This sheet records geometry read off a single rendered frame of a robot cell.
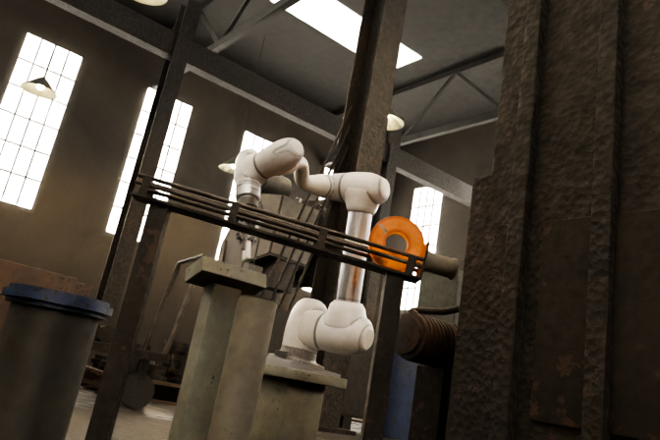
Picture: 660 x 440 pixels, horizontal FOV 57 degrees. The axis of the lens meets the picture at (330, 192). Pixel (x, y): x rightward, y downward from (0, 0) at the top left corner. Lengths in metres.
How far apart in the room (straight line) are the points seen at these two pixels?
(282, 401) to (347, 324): 0.39
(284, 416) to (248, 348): 0.76
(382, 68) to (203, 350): 4.04
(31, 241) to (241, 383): 11.67
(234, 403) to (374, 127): 3.84
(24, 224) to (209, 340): 11.49
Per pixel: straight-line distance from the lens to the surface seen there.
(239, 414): 1.84
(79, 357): 2.00
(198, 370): 1.96
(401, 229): 1.69
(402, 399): 5.44
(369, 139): 5.29
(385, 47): 5.71
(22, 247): 13.31
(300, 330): 2.61
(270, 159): 2.15
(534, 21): 1.68
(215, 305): 1.98
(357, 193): 2.56
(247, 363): 1.84
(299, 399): 2.59
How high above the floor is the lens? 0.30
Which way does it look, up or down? 17 degrees up
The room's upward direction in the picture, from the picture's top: 10 degrees clockwise
